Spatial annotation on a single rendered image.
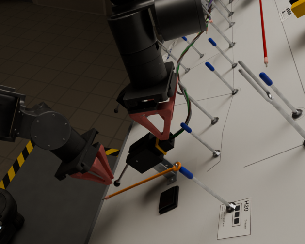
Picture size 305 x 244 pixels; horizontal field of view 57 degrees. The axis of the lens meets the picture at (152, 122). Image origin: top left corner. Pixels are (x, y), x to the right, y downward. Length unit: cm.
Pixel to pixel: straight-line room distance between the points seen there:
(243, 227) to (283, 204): 6
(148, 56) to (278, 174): 23
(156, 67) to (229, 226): 23
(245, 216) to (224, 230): 3
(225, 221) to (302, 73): 25
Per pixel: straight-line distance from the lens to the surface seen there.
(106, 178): 57
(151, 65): 40
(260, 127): 46
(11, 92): 50
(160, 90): 40
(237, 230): 38
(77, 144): 52
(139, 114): 42
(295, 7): 52
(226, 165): 45
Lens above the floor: 149
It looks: 45 degrees down
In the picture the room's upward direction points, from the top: straight up
